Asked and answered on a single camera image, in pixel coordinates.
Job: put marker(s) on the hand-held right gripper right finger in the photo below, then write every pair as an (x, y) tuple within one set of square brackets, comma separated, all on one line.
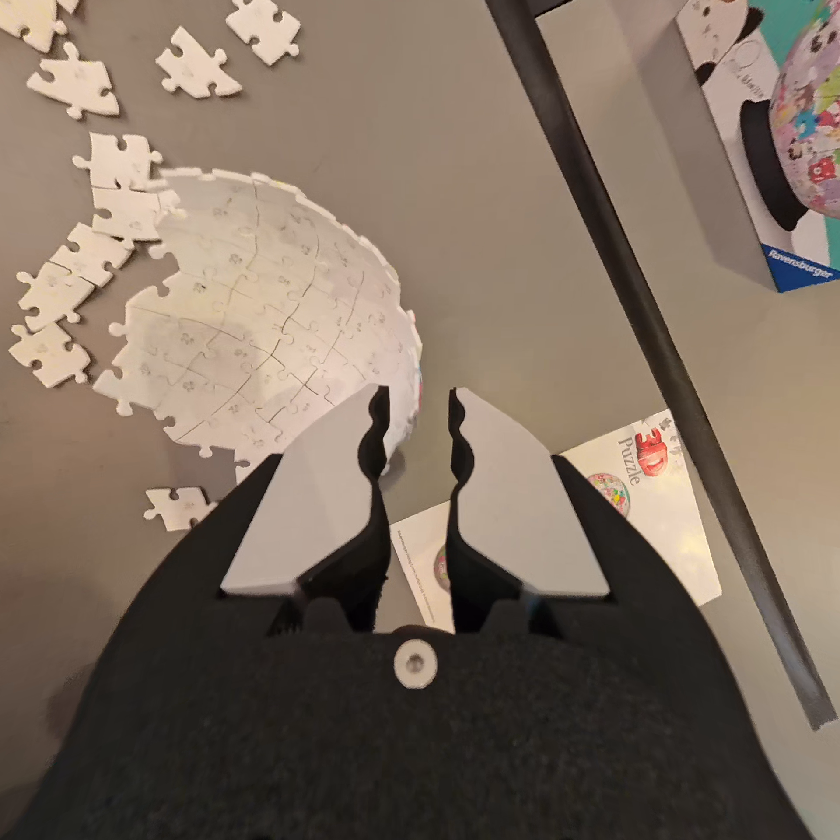
[(525, 525)]

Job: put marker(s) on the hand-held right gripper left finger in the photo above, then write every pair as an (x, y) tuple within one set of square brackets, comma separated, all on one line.
[(308, 525)]

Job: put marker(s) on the half-built colourful puzzle ball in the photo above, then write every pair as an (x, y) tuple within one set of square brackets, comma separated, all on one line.
[(262, 315)]

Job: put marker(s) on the scattered pile of puzzle pieces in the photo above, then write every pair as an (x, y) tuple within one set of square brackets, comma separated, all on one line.
[(72, 262)]

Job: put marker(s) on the printed cardboard puzzle box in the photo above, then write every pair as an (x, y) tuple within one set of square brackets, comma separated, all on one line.
[(735, 197)]

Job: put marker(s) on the white curved jigsaw piece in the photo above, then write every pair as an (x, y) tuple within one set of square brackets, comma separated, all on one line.
[(177, 508)]

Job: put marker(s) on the white printed instruction leaflet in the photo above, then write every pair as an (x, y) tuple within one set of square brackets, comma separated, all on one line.
[(663, 525)]

